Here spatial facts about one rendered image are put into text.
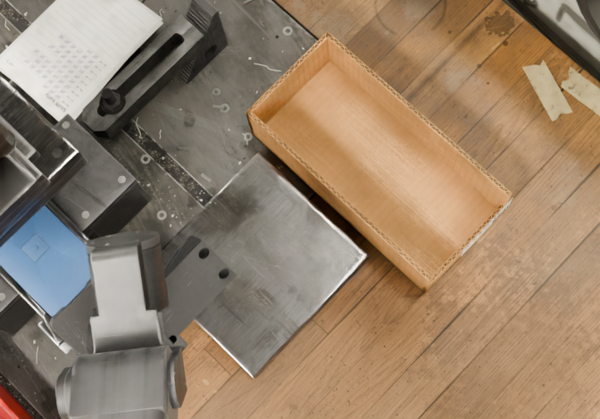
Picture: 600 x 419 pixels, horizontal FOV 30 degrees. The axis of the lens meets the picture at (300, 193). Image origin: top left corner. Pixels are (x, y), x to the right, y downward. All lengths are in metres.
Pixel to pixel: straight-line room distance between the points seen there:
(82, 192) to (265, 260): 0.20
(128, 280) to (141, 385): 0.09
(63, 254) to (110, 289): 0.26
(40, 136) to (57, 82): 0.23
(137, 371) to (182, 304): 0.14
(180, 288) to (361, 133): 0.34
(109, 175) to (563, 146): 0.47
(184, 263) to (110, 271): 0.10
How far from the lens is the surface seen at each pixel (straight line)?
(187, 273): 0.93
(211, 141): 1.20
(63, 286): 1.10
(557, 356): 1.16
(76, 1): 1.23
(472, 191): 1.17
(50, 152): 0.97
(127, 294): 0.85
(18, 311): 1.15
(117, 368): 0.81
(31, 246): 1.11
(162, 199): 1.19
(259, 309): 1.13
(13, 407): 1.14
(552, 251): 1.18
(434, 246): 1.16
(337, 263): 1.14
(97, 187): 1.12
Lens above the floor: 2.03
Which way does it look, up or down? 75 degrees down
